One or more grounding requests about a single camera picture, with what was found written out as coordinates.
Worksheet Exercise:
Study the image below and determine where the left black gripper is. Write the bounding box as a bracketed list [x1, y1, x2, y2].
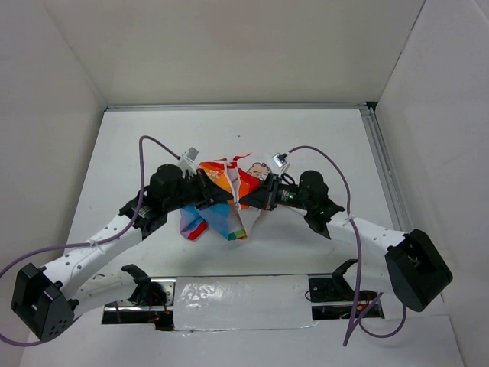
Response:
[164, 168, 233, 213]

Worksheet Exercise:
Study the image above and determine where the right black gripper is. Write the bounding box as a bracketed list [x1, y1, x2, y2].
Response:
[240, 172, 313, 211]

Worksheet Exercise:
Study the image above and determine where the colourful rainbow kids jacket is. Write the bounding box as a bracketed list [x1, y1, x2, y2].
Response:
[178, 151, 280, 242]

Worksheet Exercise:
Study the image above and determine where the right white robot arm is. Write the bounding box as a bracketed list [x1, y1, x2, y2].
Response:
[239, 171, 453, 312]

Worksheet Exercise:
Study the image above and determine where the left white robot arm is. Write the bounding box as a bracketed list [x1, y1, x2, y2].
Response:
[11, 164, 233, 344]

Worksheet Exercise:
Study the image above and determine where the white taped front panel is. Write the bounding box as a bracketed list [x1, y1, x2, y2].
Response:
[173, 274, 314, 331]

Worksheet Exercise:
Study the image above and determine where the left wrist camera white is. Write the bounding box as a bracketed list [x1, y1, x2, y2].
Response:
[177, 147, 199, 173]

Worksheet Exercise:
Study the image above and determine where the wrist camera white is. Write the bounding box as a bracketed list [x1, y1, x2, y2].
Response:
[272, 152, 290, 176]
[177, 147, 199, 173]

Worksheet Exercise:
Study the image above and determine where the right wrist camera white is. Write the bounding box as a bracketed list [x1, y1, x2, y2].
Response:
[272, 152, 290, 176]

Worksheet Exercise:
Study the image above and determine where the aluminium frame rail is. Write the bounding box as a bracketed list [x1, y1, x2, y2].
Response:
[105, 101, 425, 268]

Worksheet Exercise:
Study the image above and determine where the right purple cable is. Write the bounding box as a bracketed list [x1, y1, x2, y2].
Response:
[286, 145, 408, 347]

